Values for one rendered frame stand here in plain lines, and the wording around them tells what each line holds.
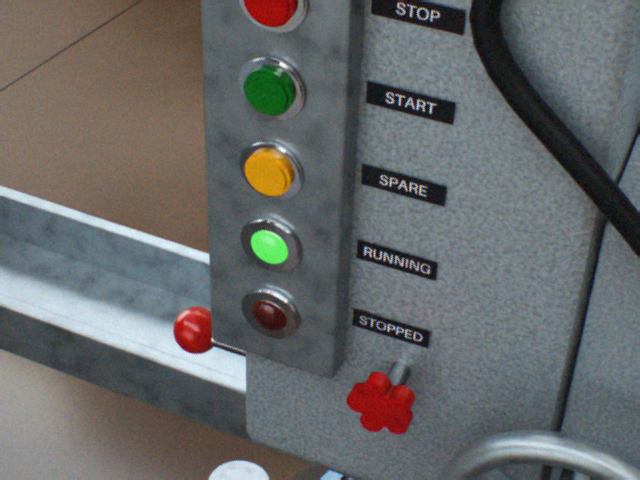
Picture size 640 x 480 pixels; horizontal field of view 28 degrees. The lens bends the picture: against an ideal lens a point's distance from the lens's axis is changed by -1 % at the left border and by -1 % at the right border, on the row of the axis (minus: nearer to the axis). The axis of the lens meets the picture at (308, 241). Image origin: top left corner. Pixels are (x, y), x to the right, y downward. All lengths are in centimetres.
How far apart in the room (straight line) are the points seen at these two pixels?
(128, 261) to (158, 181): 191
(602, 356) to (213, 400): 32
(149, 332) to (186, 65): 236
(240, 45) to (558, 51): 16
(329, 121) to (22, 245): 50
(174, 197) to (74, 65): 62
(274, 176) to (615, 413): 24
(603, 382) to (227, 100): 26
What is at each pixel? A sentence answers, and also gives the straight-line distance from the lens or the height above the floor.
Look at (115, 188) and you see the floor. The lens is 294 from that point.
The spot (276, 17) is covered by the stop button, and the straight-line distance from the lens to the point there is 62.
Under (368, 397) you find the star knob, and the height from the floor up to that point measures 125.
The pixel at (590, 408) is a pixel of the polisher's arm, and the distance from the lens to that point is 75.
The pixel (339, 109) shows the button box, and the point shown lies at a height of 142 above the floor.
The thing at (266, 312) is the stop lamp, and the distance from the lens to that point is 74.
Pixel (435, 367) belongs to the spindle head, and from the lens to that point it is 75.
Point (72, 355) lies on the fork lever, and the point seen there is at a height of 110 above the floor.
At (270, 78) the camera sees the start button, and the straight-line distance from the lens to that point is 64.
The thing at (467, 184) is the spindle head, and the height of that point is 139.
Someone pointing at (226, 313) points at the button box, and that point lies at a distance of 76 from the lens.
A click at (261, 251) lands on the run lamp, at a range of 71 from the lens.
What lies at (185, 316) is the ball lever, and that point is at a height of 119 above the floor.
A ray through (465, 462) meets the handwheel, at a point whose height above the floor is 124.
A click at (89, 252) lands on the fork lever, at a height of 110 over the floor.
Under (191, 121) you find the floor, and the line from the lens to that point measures 314.
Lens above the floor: 178
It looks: 40 degrees down
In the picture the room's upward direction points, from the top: 2 degrees clockwise
